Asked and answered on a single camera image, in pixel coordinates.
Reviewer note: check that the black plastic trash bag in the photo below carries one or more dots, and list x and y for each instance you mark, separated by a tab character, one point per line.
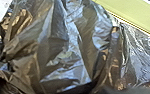
64	50

